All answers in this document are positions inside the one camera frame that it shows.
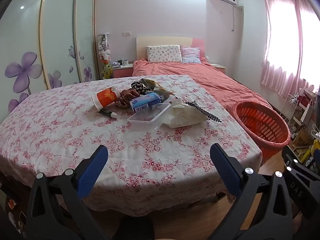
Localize white shelf unit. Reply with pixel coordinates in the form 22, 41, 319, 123
299, 87, 318, 123

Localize cream and pink headboard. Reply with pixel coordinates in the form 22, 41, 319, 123
136, 36, 206, 62

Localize clear plastic tray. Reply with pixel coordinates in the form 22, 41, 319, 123
127, 102, 172, 130

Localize orange paper cup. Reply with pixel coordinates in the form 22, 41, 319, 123
92, 86, 122, 110

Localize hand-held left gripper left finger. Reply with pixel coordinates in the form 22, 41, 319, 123
26, 144, 109, 240

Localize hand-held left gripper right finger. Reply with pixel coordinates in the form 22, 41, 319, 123
209, 143, 294, 240

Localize white wire rack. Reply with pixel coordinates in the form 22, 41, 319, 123
281, 94, 304, 130

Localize blue tissue packet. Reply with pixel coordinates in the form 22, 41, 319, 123
129, 92, 164, 114

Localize flower print sliding wardrobe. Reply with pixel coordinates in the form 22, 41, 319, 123
0, 0, 98, 123

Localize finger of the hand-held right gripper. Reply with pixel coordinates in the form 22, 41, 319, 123
282, 145, 320, 177
285, 166, 310, 220

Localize black white-tipped tube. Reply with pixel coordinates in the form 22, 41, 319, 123
98, 109, 117, 118

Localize orange plastic basket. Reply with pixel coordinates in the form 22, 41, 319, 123
231, 100, 291, 165

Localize pink floral tablecloth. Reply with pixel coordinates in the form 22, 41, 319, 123
0, 74, 263, 217

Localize cardboard box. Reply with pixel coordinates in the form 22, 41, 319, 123
292, 127, 314, 148

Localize bed with pink cover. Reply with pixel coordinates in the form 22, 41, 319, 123
132, 58, 273, 110

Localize white floral pillow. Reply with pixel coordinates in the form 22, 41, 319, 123
146, 45, 183, 64

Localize hanging plush toys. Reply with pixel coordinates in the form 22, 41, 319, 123
97, 33, 112, 80

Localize white plastic bag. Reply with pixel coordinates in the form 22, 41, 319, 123
162, 99, 208, 128

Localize black patterned hair scrunchie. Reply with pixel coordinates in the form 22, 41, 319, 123
130, 80, 150, 93

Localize grey crumpled wrapper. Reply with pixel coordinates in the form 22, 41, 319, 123
157, 90, 178, 103

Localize brown hair scrunchie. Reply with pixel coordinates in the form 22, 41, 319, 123
114, 89, 139, 109

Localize black hair comb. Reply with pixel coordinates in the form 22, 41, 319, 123
185, 100, 222, 123

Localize pink striped pillow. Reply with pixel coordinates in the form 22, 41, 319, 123
180, 46, 202, 64

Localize pink nightstand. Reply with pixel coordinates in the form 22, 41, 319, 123
112, 64, 134, 79
209, 62, 226, 74

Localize gold snack bag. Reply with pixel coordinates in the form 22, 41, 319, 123
139, 78, 167, 93

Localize pink curtain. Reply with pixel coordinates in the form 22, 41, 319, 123
259, 0, 320, 99

